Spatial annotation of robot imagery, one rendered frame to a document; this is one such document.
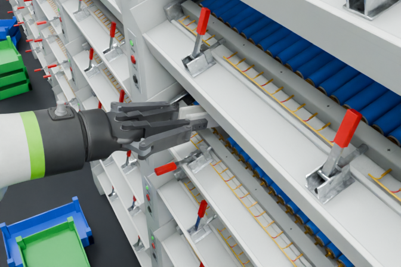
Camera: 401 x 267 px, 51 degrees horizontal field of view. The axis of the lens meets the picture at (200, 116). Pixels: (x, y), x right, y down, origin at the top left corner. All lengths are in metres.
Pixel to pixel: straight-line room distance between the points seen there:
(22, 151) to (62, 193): 1.41
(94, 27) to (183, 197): 0.55
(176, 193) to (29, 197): 1.16
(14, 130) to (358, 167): 0.41
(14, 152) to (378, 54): 0.43
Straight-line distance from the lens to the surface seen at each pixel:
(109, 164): 1.58
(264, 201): 0.62
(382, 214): 0.42
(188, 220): 0.88
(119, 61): 1.03
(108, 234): 1.77
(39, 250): 1.70
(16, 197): 2.03
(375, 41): 0.31
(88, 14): 1.28
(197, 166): 0.71
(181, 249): 1.07
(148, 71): 0.77
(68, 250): 1.68
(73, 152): 0.58
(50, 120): 0.58
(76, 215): 1.86
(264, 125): 0.50
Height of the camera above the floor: 1.37
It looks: 37 degrees down
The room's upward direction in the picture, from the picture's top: straight up
